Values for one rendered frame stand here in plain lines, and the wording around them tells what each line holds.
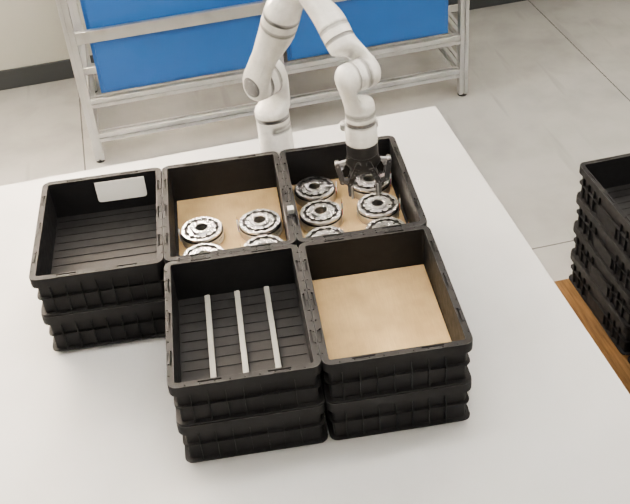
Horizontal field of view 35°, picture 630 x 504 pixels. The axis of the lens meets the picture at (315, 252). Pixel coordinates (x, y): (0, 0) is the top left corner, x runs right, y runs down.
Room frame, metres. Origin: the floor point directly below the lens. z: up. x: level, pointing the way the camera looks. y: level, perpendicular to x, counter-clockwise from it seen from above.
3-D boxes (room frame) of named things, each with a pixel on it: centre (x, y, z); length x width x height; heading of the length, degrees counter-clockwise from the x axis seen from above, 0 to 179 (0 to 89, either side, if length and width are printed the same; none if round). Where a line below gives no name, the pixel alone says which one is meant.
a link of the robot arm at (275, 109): (2.33, 0.08, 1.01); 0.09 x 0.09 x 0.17; 46
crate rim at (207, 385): (1.56, 0.17, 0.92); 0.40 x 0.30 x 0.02; 4
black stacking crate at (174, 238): (1.96, 0.20, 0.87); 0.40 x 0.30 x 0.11; 4
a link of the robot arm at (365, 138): (2.00, -0.13, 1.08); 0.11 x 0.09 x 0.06; 0
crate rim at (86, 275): (1.94, 0.50, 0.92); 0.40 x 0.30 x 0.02; 4
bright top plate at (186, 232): (1.96, 0.27, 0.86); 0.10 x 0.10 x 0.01
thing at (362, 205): (1.99, -0.16, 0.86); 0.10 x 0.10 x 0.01
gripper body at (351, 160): (1.99, -0.13, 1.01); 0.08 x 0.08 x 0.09
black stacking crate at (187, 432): (1.56, 0.17, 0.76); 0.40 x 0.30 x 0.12; 4
